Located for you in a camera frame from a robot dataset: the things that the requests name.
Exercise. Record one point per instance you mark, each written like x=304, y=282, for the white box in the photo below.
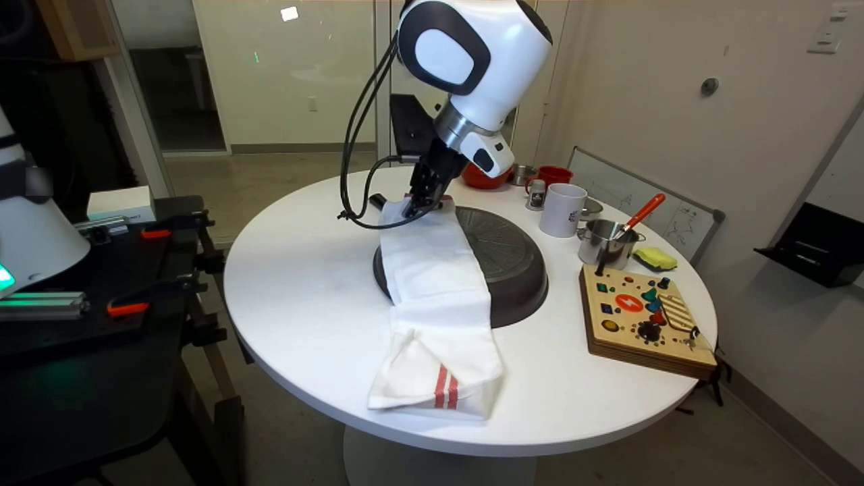
x=121, y=205

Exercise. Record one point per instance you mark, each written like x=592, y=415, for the steel pot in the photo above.
x=603, y=244

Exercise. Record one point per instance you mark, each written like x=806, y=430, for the black wall tray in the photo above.
x=819, y=247

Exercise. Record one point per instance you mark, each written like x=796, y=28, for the red bowl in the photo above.
x=480, y=175

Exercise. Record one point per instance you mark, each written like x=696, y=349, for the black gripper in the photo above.
x=434, y=175

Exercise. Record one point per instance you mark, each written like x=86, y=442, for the black clamp with orange tip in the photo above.
x=125, y=309
x=155, y=232

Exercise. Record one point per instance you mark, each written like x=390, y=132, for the white mug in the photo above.
x=563, y=212

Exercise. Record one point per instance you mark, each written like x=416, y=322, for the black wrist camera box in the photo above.
x=409, y=124

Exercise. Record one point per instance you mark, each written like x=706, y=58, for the aluminium rail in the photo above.
x=40, y=303

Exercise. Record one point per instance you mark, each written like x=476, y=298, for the black perforated cart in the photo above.
x=82, y=387

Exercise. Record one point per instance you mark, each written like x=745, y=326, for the small metal cup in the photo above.
x=533, y=187

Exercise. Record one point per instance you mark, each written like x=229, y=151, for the white light switch plate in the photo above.
x=826, y=36

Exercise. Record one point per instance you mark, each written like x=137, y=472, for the whiteboard with drawings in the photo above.
x=684, y=216

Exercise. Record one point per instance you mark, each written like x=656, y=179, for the white towel with red stripes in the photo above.
x=441, y=298

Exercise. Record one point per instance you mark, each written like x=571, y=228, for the black frying pan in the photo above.
x=507, y=260

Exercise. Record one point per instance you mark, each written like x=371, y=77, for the wooden busy board toy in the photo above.
x=644, y=314

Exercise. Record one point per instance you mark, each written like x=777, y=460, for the yellow green sponge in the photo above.
x=653, y=258

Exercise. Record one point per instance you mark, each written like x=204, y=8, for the round wall knob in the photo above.
x=707, y=87

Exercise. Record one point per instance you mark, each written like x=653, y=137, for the wooden shelf box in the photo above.
x=77, y=28

